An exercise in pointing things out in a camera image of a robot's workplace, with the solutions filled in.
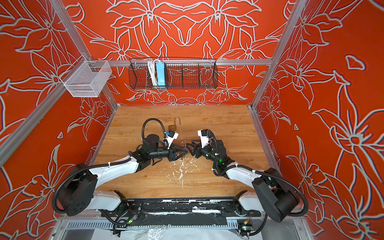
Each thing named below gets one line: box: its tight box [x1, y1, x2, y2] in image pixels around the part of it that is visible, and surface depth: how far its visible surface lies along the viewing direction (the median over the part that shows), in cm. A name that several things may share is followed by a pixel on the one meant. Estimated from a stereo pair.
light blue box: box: [156, 62, 166, 89], surface depth 92 cm
